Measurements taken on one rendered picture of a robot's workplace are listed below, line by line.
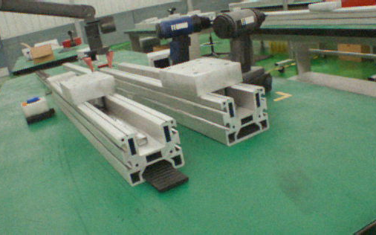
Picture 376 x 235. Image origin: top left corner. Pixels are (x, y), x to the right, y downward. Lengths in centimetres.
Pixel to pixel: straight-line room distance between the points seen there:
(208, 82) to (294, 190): 29
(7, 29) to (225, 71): 1179
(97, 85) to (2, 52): 1149
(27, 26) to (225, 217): 1198
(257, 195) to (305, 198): 6
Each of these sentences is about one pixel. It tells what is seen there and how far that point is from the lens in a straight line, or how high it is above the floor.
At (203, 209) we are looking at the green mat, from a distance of 47.
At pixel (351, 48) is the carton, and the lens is 473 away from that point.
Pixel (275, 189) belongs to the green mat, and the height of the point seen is 78.
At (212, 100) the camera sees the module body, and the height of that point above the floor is 86.
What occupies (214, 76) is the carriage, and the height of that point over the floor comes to 89.
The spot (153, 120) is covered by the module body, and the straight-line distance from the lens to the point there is 58.
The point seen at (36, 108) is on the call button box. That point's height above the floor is 82.
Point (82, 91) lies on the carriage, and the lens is 84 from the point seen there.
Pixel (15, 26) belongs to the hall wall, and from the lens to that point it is 1234.
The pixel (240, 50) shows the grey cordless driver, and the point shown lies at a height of 90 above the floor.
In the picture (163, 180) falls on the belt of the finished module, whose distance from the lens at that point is 54.
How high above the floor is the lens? 104
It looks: 18 degrees down
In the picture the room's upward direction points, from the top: 11 degrees counter-clockwise
